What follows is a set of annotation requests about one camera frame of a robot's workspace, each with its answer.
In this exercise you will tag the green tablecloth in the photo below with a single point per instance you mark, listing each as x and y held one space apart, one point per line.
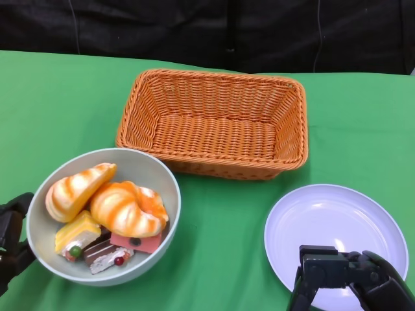
65 113

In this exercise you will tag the black backdrop curtain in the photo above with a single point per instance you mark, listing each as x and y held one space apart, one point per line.
162 29

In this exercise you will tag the orange striped shell bread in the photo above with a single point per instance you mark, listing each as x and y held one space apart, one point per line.
71 194

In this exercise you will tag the orange wicker basket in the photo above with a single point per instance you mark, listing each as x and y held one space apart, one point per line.
214 136

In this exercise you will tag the pale green bowl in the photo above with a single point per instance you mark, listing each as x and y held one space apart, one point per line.
146 168

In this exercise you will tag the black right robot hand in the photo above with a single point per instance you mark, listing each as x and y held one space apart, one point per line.
327 269

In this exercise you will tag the yellow layered cake slice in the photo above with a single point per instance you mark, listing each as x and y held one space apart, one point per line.
74 231

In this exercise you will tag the salmon cake block with blueberry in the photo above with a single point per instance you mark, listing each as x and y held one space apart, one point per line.
146 244

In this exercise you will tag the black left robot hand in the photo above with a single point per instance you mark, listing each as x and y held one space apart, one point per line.
9 226

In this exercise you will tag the chocolate layered cake slice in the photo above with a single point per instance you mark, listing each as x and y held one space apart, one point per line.
100 254

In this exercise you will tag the lavender white plate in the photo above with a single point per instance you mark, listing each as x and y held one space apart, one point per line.
324 214

